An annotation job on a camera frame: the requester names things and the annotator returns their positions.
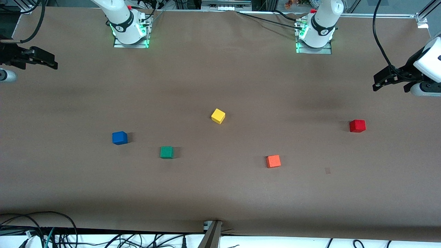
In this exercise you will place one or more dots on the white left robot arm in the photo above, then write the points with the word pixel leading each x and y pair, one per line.
pixel 324 20

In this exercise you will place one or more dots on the grey metal camera pole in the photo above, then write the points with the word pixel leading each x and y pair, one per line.
pixel 211 239

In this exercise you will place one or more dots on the grey power strip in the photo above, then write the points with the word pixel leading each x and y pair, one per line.
pixel 225 6

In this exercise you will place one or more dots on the aluminium table edge rail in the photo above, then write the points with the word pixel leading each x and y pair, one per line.
pixel 379 15

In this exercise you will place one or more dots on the orange cube block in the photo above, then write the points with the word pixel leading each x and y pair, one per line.
pixel 273 161

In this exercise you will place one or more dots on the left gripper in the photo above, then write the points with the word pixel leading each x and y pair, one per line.
pixel 408 71

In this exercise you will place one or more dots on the brown paper table cover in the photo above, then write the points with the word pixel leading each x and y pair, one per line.
pixel 220 193

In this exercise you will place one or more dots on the red cube block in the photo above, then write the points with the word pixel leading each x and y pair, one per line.
pixel 357 126

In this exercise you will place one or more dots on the aluminium corner bracket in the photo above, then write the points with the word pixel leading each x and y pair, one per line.
pixel 422 20

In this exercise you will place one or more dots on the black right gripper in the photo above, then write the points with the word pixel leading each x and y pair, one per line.
pixel 9 55

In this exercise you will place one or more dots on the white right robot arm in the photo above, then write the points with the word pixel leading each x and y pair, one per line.
pixel 120 13

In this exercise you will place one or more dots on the yellow cube block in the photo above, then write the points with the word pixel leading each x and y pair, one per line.
pixel 218 116

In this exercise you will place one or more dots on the green cube block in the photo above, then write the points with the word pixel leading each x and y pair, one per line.
pixel 166 152

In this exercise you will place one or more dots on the blue cube block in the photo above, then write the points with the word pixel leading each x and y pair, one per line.
pixel 119 138

